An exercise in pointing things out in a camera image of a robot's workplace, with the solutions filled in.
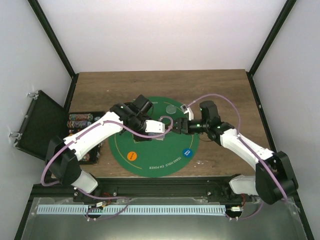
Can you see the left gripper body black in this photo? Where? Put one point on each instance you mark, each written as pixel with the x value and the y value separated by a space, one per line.
pixel 138 138

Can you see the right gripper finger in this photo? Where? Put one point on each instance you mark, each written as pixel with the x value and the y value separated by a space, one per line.
pixel 176 129
pixel 177 122

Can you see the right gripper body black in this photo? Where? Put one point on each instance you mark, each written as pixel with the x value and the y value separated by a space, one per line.
pixel 197 129

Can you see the clear round dealer button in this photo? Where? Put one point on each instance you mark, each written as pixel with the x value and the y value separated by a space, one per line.
pixel 170 109

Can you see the blue patterned card deck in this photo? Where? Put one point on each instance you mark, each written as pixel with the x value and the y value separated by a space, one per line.
pixel 160 138

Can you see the orange big blind button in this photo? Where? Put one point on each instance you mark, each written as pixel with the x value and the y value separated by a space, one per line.
pixel 132 156

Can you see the blue small blind button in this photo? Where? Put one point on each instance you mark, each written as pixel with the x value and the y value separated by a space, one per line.
pixel 187 153

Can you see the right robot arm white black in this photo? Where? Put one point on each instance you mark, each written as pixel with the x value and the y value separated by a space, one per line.
pixel 274 177

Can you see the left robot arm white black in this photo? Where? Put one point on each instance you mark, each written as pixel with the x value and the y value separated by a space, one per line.
pixel 63 155

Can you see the round green poker mat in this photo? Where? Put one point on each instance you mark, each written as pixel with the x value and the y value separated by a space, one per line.
pixel 155 158

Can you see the black poker chip case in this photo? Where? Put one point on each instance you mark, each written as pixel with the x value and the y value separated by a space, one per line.
pixel 77 121

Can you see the light blue slotted strip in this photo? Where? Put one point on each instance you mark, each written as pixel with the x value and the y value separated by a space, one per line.
pixel 72 209

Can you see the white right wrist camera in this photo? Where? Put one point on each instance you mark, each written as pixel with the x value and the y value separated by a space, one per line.
pixel 187 111

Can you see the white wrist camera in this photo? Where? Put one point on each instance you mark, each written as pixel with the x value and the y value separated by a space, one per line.
pixel 187 111
pixel 153 126

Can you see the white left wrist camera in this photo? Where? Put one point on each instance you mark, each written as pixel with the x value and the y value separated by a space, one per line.
pixel 153 126

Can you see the black mounting rail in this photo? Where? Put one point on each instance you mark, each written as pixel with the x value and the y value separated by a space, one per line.
pixel 213 189

